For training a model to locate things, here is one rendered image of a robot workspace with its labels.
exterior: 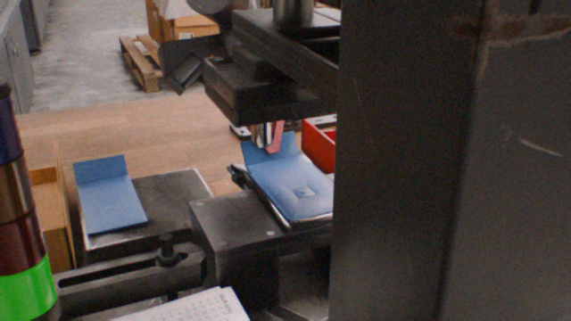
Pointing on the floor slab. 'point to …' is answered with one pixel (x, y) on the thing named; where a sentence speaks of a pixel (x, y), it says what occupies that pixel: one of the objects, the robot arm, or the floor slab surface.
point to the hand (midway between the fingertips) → (271, 146)
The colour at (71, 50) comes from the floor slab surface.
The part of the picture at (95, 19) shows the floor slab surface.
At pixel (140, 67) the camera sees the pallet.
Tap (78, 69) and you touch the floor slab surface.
